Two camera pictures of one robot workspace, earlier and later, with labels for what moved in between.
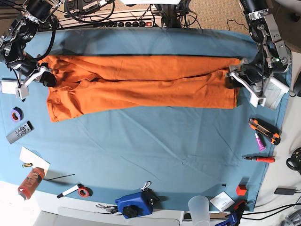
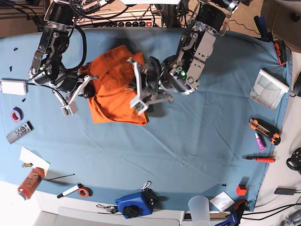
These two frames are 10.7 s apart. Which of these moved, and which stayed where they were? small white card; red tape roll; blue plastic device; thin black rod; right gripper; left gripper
Moved: right gripper; left gripper
Stayed: small white card; thin black rod; red tape roll; blue plastic device
